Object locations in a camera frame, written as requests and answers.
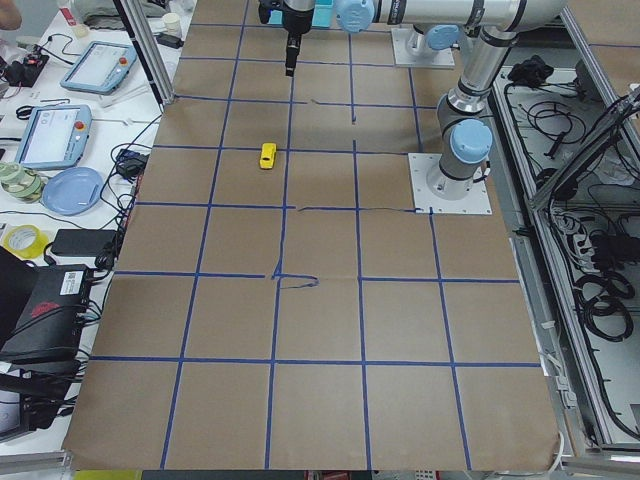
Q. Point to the yellow toy beetle car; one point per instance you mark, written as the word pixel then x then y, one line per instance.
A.
pixel 267 156

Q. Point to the white paper cup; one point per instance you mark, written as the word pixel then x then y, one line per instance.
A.
pixel 172 24

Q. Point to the near blue teach pendant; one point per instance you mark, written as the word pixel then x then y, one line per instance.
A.
pixel 55 137

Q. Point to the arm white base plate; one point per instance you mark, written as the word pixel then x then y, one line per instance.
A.
pixel 425 46
pixel 435 193

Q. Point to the blue teach pendant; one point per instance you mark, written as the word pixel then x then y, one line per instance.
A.
pixel 101 68
pixel 55 137

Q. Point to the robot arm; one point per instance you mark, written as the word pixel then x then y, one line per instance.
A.
pixel 352 17
pixel 499 22

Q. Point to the black electronics box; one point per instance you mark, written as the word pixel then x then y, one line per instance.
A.
pixel 40 310

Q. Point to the brown paper table cover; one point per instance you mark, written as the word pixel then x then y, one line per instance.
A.
pixel 306 317

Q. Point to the yellow tape roll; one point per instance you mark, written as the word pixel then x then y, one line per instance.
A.
pixel 25 241

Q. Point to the black power adapter brick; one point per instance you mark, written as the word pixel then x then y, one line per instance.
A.
pixel 82 242

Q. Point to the green masking tape rolls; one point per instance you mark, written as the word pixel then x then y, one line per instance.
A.
pixel 24 184

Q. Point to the aluminium frame post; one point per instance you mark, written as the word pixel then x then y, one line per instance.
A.
pixel 143 40

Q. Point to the light blue plate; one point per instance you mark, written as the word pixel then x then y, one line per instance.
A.
pixel 73 191

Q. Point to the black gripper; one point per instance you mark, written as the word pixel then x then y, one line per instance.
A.
pixel 295 22

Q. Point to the far blue teach pendant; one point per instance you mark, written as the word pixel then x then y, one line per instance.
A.
pixel 101 68

